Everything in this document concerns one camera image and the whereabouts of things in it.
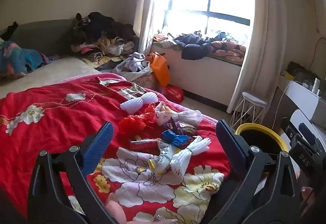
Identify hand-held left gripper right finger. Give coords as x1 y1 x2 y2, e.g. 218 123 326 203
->
205 120 301 224

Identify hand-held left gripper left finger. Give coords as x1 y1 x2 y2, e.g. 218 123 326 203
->
28 122 120 224

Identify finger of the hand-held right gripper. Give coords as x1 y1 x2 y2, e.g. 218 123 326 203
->
298 122 323 154
281 117 298 143

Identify black bin with yellow rim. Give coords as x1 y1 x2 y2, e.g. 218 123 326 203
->
234 123 289 179

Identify red snack wrapper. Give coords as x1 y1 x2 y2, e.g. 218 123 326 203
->
129 137 160 149

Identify banded white foam net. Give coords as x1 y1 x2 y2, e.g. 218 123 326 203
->
170 135 212 176

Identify large white foam net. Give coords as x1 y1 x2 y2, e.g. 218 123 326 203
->
120 92 158 114

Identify plain white plastic bag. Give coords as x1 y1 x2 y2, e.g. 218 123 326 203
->
176 109 203 128

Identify purple snack wrapper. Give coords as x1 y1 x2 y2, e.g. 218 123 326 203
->
163 117 198 136

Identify yellow wrapper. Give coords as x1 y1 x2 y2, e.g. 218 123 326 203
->
148 159 166 176

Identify blue plastic bag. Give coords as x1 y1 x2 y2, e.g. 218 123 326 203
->
161 130 194 148

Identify white printed plastic bag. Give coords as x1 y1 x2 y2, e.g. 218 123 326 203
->
153 101 179 126

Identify person's right hand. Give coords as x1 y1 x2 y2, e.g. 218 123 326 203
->
301 186 315 212

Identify person's left hand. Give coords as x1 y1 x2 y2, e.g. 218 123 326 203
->
105 192 179 224

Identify white dressing table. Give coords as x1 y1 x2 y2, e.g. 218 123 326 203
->
276 74 326 123

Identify red floral blanket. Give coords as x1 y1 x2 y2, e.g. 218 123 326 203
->
0 72 231 224

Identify dark green bag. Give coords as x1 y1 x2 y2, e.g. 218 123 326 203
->
286 61 315 82

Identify floral laundry basket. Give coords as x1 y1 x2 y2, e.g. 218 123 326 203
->
132 71 163 92

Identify red plastic shopping bag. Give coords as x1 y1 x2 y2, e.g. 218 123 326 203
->
162 86 185 103

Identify white window seat cabinet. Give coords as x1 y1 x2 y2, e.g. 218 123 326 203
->
148 36 242 107

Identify beige bed sheet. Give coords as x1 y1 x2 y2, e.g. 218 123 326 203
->
0 57 102 100

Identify lavender and white clothes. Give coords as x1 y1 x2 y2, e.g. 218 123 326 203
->
112 52 153 79

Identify orange bag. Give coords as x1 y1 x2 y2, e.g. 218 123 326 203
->
149 52 171 87

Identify cream curtain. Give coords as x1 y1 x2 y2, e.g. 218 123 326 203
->
134 0 163 55
227 0 282 114

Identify orange patterned quilt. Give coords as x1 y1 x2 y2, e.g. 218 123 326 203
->
210 39 247 63

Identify dark blue jacket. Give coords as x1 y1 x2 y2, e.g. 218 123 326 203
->
173 32 227 60

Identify pile of clothes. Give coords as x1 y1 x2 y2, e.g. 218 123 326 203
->
70 11 139 63

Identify blue patterned blanket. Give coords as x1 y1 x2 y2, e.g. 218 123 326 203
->
0 41 54 79

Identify white and orange cloth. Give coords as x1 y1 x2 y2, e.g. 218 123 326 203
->
153 33 179 49

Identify grey headboard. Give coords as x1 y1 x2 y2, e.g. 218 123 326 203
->
0 19 84 58

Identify black cloth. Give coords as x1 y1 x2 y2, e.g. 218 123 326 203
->
0 22 19 42

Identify white cable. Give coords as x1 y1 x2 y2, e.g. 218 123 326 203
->
272 83 291 128

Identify white wire stool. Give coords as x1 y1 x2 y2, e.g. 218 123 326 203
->
230 92 270 133

